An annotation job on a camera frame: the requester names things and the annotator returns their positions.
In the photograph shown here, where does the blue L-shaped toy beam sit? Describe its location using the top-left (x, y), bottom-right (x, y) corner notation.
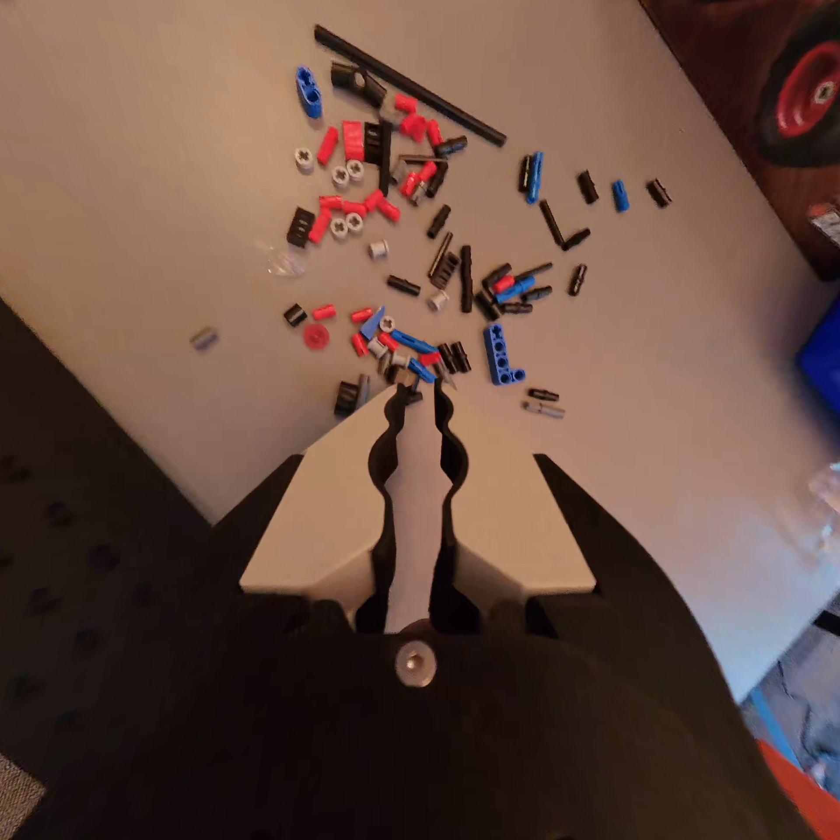
top-left (483, 323), bottom-right (526, 385)

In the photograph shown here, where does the grey desk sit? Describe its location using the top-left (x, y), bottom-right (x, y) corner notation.
top-left (0, 0), bottom-right (840, 706)

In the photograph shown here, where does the scatter of small toy pins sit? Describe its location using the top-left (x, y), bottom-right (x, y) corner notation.
top-left (189, 62), bottom-right (673, 421)

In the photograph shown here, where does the toy truck set box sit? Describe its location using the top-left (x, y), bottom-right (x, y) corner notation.
top-left (640, 0), bottom-right (840, 283)

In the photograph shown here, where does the black dimpled pad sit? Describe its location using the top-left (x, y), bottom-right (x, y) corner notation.
top-left (0, 298), bottom-right (217, 808)

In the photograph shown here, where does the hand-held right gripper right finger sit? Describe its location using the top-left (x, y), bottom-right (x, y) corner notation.
top-left (430, 381), bottom-right (598, 634)

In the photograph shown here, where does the black toy axle rod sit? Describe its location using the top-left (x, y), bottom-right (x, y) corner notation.
top-left (314, 25), bottom-right (508, 148)

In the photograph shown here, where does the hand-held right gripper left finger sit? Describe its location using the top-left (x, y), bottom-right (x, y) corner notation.
top-left (239, 382), bottom-right (409, 634)

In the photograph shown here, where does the blue plastic bin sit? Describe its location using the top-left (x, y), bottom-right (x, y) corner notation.
top-left (795, 318), bottom-right (840, 414)

